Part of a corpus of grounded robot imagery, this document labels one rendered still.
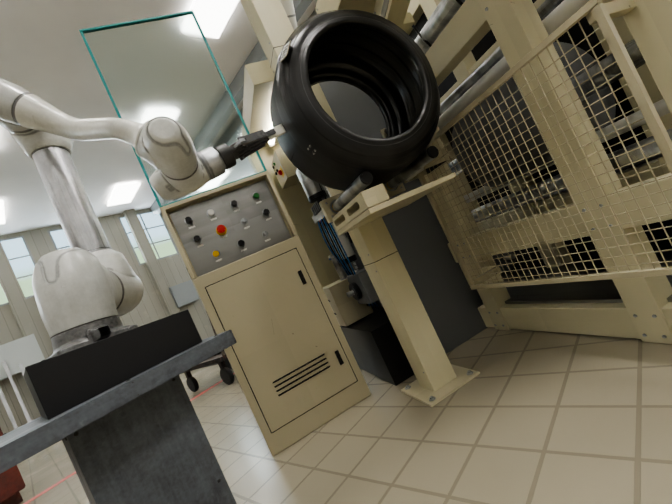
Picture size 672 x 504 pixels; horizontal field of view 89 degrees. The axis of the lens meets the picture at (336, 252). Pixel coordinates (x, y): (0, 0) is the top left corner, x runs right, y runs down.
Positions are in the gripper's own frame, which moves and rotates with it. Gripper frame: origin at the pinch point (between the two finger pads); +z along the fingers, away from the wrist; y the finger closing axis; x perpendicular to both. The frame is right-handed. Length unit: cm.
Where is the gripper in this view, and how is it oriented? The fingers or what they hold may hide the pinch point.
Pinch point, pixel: (274, 132)
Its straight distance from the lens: 122.8
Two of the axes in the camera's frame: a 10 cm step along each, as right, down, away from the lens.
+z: 7.9, -5.2, 3.2
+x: 5.4, 8.4, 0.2
